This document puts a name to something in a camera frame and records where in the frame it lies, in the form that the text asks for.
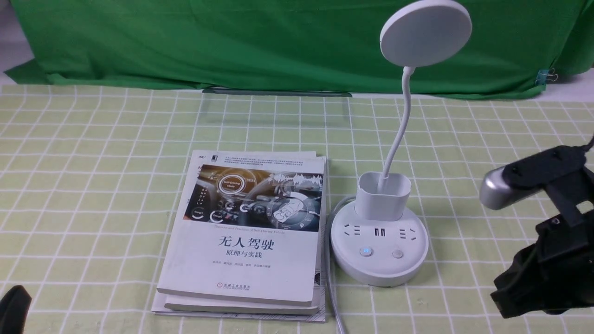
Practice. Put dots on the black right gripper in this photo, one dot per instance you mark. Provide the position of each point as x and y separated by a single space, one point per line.
555 273

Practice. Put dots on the white desk lamp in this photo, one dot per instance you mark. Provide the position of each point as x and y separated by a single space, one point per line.
373 237

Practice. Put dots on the binder clip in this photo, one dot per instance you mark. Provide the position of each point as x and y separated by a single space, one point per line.
545 76

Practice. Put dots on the white top book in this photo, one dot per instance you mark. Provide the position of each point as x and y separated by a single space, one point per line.
246 236

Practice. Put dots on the bottom book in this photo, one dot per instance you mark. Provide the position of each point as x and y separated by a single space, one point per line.
241 310

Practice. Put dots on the green backdrop cloth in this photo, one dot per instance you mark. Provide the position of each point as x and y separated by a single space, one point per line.
310 45

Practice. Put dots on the clear acrylic book stand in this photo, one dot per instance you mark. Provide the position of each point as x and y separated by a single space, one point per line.
274 109

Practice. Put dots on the green checkered tablecloth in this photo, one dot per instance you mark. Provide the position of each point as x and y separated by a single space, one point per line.
91 178

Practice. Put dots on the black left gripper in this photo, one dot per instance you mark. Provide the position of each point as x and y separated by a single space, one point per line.
14 308

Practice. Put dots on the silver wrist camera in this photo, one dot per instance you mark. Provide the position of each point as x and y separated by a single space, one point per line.
506 185

